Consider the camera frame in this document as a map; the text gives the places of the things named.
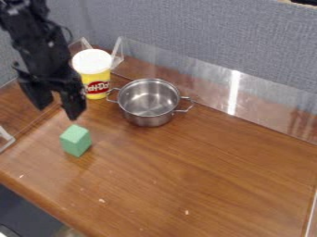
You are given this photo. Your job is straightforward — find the clear acrylic back barrier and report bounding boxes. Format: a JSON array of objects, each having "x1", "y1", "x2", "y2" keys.
[{"x1": 111, "y1": 37, "x2": 317, "y2": 145}]

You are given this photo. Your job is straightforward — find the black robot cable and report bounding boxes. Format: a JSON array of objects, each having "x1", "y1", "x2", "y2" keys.
[{"x1": 58, "y1": 25, "x2": 75, "y2": 43}]

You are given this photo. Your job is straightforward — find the small steel pot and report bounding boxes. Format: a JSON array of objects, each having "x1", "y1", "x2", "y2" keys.
[{"x1": 107, "y1": 79, "x2": 194, "y2": 127}]

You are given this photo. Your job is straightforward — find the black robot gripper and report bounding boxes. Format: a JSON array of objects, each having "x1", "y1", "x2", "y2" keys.
[{"x1": 0, "y1": 0, "x2": 87, "y2": 120}]

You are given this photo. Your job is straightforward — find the clear acrylic left barrier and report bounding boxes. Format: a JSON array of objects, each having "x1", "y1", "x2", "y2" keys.
[{"x1": 0, "y1": 36, "x2": 94, "y2": 154}]

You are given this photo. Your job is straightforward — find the clear acrylic barrier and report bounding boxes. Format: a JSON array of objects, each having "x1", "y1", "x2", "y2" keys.
[
  {"x1": 111, "y1": 37, "x2": 317, "y2": 145},
  {"x1": 0, "y1": 36, "x2": 94, "y2": 154}
]

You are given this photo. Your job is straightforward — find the yellow Play-Doh can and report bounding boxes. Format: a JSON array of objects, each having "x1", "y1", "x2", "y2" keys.
[{"x1": 73, "y1": 49, "x2": 113, "y2": 100}]

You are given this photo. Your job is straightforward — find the green foam block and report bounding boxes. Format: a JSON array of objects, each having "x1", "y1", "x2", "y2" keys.
[{"x1": 59, "y1": 124, "x2": 93, "y2": 157}]

